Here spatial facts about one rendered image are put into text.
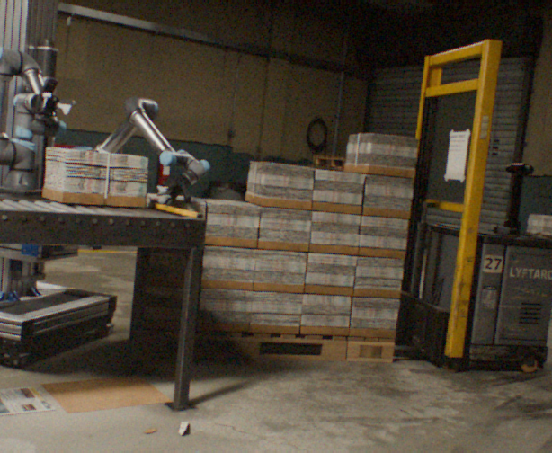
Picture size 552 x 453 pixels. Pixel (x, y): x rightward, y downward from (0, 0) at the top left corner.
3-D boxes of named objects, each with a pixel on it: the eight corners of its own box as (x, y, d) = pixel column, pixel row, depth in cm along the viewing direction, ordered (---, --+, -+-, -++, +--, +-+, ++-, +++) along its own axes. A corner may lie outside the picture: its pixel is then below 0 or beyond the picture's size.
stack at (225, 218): (132, 336, 405) (145, 192, 398) (324, 343, 436) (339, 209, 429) (137, 355, 368) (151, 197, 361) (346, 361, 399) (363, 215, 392)
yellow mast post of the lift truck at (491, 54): (440, 352, 403) (479, 41, 389) (455, 352, 406) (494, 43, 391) (449, 357, 395) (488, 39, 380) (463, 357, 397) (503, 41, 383)
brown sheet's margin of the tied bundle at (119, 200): (120, 201, 341) (121, 192, 340) (145, 207, 317) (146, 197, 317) (89, 199, 332) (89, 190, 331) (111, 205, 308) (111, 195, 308)
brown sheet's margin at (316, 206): (293, 204, 421) (294, 197, 421) (339, 208, 428) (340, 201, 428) (311, 209, 385) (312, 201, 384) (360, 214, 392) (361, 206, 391)
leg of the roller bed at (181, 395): (182, 403, 303) (198, 246, 297) (189, 407, 298) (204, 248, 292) (171, 404, 299) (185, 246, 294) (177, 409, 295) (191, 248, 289)
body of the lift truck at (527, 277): (412, 341, 469) (426, 221, 462) (485, 343, 483) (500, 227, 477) (467, 372, 402) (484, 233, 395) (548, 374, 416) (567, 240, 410)
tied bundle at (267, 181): (244, 201, 413) (248, 162, 411) (292, 206, 421) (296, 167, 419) (260, 206, 377) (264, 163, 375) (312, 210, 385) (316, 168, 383)
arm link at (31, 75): (31, 66, 344) (59, 144, 325) (9, 62, 336) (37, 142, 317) (40, 49, 338) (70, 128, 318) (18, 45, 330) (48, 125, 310)
